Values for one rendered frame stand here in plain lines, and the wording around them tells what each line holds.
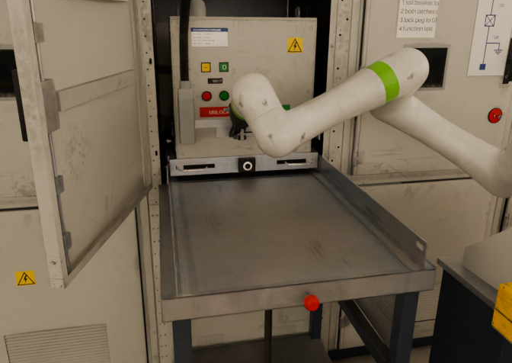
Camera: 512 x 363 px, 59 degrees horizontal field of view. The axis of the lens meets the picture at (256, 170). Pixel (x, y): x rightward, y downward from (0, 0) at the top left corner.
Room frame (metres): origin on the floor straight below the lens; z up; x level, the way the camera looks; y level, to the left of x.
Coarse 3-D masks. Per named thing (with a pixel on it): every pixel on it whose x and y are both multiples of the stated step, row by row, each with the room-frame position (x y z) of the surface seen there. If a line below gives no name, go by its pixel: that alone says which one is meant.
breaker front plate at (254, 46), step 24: (192, 24) 1.51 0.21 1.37; (216, 24) 1.53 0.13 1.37; (240, 24) 1.55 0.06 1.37; (264, 24) 1.56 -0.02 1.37; (288, 24) 1.58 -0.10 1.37; (312, 24) 1.60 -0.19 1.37; (192, 48) 1.51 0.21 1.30; (216, 48) 1.53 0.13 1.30; (240, 48) 1.55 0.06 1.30; (264, 48) 1.56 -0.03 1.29; (312, 48) 1.60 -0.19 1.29; (192, 72) 1.51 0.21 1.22; (216, 72) 1.53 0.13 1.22; (240, 72) 1.55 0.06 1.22; (264, 72) 1.56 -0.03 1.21; (288, 72) 1.58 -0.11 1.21; (312, 72) 1.60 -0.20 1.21; (216, 96) 1.53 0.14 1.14; (288, 96) 1.58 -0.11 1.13; (192, 144) 1.51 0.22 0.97; (216, 144) 1.53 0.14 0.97; (240, 144) 1.55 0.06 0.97
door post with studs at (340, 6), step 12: (336, 0) 1.57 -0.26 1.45; (348, 0) 1.58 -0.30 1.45; (336, 12) 1.57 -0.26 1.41; (348, 12) 1.58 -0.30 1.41; (336, 24) 1.57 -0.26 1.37; (348, 24) 1.58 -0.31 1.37; (336, 36) 1.57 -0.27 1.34; (348, 36) 1.58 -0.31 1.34; (336, 48) 1.57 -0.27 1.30; (336, 60) 1.57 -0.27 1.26; (336, 72) 1.57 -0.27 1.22; (336, 84) 1.57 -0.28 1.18; (324, 132) 1.57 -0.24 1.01; (336, 132) 1.58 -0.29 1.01; (324, 144) 1.57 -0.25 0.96; (336, 144) 1.58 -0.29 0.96; (324, 156) 1.57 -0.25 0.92; (336, 156) 1.58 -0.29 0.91; (324, 312) 1.58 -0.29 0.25; (324, 324) 1.58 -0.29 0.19; (324, 336) 1.58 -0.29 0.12
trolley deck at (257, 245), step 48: (192, 192) 1.38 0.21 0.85; (240, 192) 1.38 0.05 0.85; (288, 192) 1.38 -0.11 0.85; (192, 240) 1.04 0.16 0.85; (240, 240) 1.04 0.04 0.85; (288, 240) 1.04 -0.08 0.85; (336, 240) 1.04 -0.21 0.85; (240, 288) 0.82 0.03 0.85; (288, 288) 0.83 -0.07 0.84; (336, 288) 0.86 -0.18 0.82; (384, 288) 0.88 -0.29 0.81; (432, 288) 0.91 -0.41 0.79
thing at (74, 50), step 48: (48, 0) 0.96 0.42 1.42; (96, 0) 1.19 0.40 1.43; (48, 48) 0.94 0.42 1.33; (96, 48) 1.16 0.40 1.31; (48, 96) 0.87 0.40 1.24; (96, 96) 1.09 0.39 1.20; (144, 96) 1.42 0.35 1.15; (48, 144) 0.84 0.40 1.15; (96, 144) 1.11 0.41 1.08; (48, 192) 0.82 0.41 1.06; (96, 192) 1.08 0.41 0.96; (144, 192) 1.35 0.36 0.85; (48, 240) 0.82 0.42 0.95; (96, 240) 1.04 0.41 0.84
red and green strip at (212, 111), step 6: (204, 108) 1.52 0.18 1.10; (210, 108) 1.52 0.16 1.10; (216, 108) 1.53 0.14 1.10; (222, 108) 1.53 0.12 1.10; (288, 108) 1.58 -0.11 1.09; (204, 114) 1.52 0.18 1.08; (210, 114) 1.52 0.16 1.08; (216, 114) 1.53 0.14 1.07; (222, 114) 1.53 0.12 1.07; (228, 114) 1.54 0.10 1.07
